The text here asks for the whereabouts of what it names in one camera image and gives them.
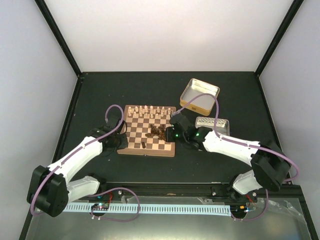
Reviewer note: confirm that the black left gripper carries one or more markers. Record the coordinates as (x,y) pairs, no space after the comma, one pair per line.
(124,143)

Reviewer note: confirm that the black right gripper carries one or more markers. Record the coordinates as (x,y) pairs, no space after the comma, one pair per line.
(169,137)

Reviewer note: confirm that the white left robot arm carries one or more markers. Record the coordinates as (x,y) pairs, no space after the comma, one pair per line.
(64,170)

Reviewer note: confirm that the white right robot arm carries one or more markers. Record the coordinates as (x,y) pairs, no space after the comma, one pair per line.
(269,168)

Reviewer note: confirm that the pile of dark pieces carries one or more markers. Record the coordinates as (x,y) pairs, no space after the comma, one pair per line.
(158,131)

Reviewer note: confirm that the wooden chess board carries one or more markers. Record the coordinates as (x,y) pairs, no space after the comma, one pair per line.
(137,127)

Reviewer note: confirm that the left controller circuit board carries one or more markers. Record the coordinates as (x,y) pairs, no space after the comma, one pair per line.
(100,207)

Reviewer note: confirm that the controller circuit board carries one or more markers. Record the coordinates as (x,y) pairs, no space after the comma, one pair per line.
(239,208)
(100,207)

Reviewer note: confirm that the right controller circuit board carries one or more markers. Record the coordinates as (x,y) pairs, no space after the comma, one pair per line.
(239,208)

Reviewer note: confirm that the gold square tin box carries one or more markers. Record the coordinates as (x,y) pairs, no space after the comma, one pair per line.
(204,104)

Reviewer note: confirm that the white king piece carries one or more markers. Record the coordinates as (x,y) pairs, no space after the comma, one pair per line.
(145,108)

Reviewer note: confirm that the silver patterned tin lid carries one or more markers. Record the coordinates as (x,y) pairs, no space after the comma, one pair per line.
(222,125)

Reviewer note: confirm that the white slotted cable duct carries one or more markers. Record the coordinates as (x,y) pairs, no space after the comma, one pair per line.
(167,209)

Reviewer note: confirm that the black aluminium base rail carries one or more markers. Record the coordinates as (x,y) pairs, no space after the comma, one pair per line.
(162,190)

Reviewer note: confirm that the left black frame post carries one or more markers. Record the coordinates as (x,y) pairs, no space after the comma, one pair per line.
(46,13)

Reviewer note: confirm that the black frame post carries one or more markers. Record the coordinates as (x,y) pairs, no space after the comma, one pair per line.
(283,27)
(46,13)

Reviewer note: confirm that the right black frame post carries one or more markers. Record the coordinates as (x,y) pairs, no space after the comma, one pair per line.
(283,27)

